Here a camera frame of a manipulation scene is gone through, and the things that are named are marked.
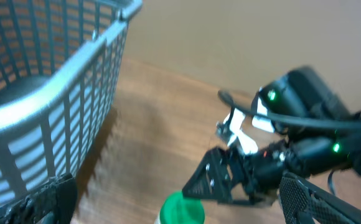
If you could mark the grey plastic shopping basket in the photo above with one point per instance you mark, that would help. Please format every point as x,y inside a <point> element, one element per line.
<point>59,66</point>

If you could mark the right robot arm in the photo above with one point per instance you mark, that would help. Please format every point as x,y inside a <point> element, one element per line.
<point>295,124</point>

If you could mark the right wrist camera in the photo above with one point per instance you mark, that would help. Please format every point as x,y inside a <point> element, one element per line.
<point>230,131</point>

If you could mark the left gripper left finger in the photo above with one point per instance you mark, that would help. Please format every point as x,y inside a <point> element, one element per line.
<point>53,202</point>

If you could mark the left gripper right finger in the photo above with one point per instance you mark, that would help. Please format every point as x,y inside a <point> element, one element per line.
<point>304,202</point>

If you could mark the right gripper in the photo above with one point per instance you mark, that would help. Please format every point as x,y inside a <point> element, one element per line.
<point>259,175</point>

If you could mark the green lid jar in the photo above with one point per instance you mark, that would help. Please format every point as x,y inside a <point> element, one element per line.
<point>178,209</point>

